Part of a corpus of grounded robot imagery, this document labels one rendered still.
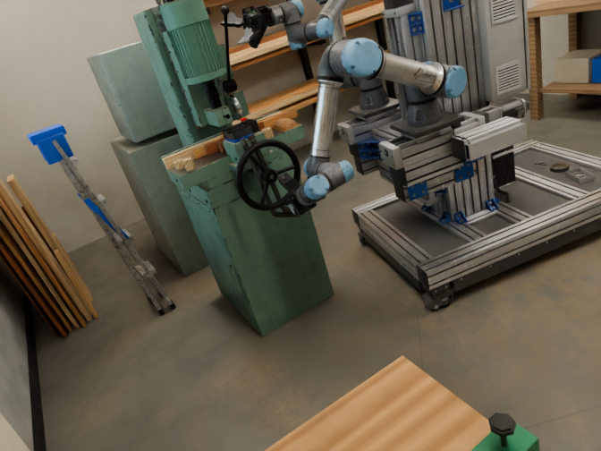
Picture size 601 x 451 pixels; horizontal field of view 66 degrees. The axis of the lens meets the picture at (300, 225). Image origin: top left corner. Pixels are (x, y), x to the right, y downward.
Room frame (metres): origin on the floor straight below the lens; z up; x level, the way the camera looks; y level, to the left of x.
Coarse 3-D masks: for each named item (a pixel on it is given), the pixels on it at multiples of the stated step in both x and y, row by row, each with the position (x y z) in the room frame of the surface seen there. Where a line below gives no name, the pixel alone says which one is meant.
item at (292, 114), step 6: (294, 108) 2.24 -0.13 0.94; (282, 114) 2.20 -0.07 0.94; (288, 114) 2.21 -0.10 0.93; (294, 114) 2.23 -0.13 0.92; (270, 120) 2.17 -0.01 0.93; (276, 120) 2.19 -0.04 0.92; (270, 126) 2.17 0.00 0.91; (192, 150) 2.03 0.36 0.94; (198, 150) 2.02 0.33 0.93; (204, 150) 2.03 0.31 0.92; (198, 156) 2.02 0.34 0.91
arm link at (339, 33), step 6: (318, 0) 2.47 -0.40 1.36; (324, 0) 2.42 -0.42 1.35; (342, 12) 2.44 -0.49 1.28; (342, 18) 2.42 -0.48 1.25; (336, 24) 2.41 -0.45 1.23; (342, 24) 2.42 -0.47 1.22; (336, 30) 2.41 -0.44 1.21; (342, 30) 2.41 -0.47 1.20; (336, 36) 2.41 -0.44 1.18; (342, 36) 2.41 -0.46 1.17; (330, 42) 2.44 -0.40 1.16; (348, 78) 2.36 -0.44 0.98; (348, 84) 2.37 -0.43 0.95
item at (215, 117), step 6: (210, 108) 2.13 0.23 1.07; (216, 108) 2.08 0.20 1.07; (222, 108) 2.05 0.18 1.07; (228, 108) 2.06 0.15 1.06; (210, 114) 2.09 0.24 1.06; (216, 114) 2.04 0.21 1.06; (222, 114) 2.05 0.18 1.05; (210, 120) 2.12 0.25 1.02; (216, 120) 2.04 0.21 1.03; (222, 120) 2.04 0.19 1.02; (228, 120) 2.05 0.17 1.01; (222, 126) 2.09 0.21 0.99
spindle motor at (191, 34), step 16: (192, 0) 2.02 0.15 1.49; (176, 16) 2.01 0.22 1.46; (192, 16) 2.01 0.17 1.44; (176, 32) 2.02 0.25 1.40; (192, 32) 2.01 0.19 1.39; (208, 32) 2.05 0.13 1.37; (176, 48) 2.04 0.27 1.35; (192, 48) 2.01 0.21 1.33; (208, 48) 2.03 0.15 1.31; (192, 64) 2.02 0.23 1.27; (208, 64) 2.02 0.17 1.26; (192, 80) 2.02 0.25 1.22; (208, 80) 2.01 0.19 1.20
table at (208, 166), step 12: (276, 132) 2.05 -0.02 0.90; (288, 132) 2.03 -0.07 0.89; (300, 132) 2.06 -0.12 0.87; (288, 144) 2.03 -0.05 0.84; (204, 156) 2.03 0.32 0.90; (216, 156) 1.96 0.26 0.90; (228, 156) 1.91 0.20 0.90; (264, 156) 1.87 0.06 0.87; (204, 168) 1.86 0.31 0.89; (216, 168) 1.88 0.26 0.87; (228, 168) 1.90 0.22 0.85; (180, 180) 1.83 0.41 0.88; (192, 180) 1.84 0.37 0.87; (204, 180) 1.86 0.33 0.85
